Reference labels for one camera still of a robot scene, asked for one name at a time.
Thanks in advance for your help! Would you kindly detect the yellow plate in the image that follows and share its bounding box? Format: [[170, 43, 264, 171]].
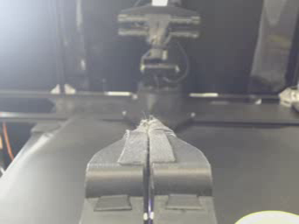
[[234, 210, 299, 224]]

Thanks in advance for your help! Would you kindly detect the grey hanging cloth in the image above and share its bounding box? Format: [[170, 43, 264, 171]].
[[247, 0, 291, 92]]

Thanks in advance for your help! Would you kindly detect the orange cable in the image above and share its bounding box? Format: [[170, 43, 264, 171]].
[[1, 122, 16, 162]]

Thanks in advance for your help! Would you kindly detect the black frame bar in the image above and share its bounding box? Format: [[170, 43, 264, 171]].
[[0, 89, 299, 102]]

